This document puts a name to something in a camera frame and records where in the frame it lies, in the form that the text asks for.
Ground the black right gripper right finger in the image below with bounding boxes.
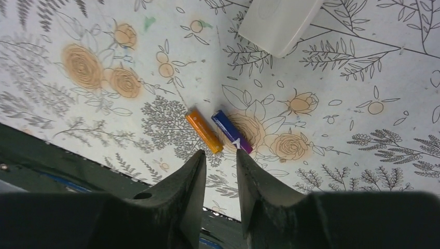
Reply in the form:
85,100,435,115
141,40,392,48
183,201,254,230
236,149,439,248

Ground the blue purple battery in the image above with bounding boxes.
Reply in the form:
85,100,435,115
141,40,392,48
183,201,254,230
211,110,253,154

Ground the white battery cover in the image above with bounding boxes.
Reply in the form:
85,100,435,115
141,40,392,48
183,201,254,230
238,0,324,58

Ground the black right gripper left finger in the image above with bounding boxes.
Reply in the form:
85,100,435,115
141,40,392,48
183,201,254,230
1,150,207,248

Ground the black base bar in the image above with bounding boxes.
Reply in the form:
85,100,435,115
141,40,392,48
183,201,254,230
1,124,247,248

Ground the orange battery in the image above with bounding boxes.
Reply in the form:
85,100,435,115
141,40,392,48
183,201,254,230
185,108,223,154

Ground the floral table mat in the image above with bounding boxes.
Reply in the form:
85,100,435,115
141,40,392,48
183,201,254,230
1,1,439,218

